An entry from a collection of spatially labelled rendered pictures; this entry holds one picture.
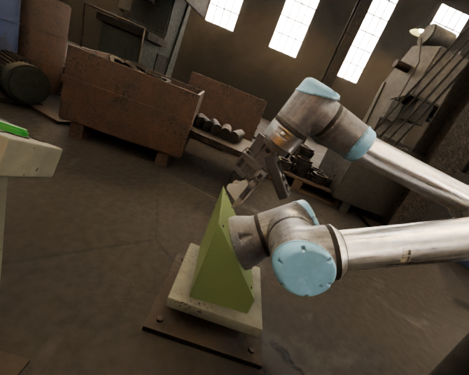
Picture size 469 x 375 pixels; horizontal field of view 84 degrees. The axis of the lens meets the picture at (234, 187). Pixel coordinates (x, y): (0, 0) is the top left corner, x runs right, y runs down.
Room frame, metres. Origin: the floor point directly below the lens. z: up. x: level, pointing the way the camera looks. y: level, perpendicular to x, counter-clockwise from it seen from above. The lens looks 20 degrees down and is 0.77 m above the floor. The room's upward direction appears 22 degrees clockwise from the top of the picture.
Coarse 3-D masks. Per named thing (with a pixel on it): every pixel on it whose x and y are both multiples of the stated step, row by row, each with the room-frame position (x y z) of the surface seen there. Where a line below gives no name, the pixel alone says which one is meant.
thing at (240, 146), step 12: (204, 120) 2.35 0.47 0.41; (216, 120) 2.51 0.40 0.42; (192, 132) 2.12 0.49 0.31; (204, 132) 2.23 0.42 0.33; (216, 132) 2.30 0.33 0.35; (228, 132) 2.28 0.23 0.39; (240, 132) 2.41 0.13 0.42; (216, 144) 2.10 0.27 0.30; (228, 144) 2.15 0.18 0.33; (240, 144) 2.36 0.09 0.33; (240, 180) 2.09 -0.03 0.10
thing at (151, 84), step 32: (96, 64) 1.83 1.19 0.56; (128, 64) 2.04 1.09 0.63; (64, 96) 1.79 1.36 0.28; (96, 96) 1.83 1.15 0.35; (128, 96) 1.87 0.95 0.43; (160, 96) 1.91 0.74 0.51; (192, 96) 1.96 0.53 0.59; (96, 128) 1.84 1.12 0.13; (128, 128) 1.88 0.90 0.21; (160, 128) 1.93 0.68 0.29; (160, 160) 1.95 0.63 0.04
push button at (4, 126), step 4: (0, 124) 0.31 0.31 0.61; (4, 124) 0.31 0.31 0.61; (8, 124) 0.31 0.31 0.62; (12, 124) 0.34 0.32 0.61; (0, 128) 0.31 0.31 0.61; (4, 128) 0.31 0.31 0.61; (8, 128) 0.31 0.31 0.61; (12, 128) 0.31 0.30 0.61; (16, 128) 0.32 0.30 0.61; (20, 128) 0.33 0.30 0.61; (12, 132) 0.31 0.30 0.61; (16, 132) 0.32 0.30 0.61; (20, 132) 0.32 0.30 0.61; (24, 132) 0.33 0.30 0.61; (28, 132) 0.34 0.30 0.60
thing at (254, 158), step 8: (256, 136) 0.66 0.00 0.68; (264, 136) 0.66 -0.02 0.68; (256, 144) 0.68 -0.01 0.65; (264, 144) 0.66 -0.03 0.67; (272, 144) 0.63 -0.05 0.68; (248, 152) 0.67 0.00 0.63; (256, 152) 0.66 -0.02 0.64; (264, 152) 0.66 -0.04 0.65; (272, 152) 0.65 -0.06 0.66; (280, 152) 0.63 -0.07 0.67; (240, 160) 0.65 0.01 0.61; (248, 160) 0.64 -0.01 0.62; (256, 160) 0.66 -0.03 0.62; (264, 160) 0.65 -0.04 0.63; (240, 168) 0.65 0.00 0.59; (248, 168) 0.65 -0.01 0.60; (256, 168) 0.64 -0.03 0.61; (264, 168) 0.64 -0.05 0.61; (248, 176) 0.64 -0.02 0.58; (256, 176) 0.63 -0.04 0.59; (264, 176) 0.63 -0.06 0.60
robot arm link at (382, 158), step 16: (320, 144) 0.83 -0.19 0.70; (384, 144) 0.79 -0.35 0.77; (368, 160) 0.77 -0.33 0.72; (384, 160) 0.77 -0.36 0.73; (400, 160) 0.78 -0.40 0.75; (416, 160) 0.80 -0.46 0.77; (400, 176) 0.78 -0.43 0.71; (416, 176) 0.78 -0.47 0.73; (432, 176) 0.79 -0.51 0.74; (448, 176) 0.81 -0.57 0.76; (416, 192) 0.82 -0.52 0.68; (432, 192) 0.79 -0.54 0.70; (448, 192) 0.79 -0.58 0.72; (464, 192) 0.80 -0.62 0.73; (448, 208) 0.83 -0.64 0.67; (464, 208) 0.80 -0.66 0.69
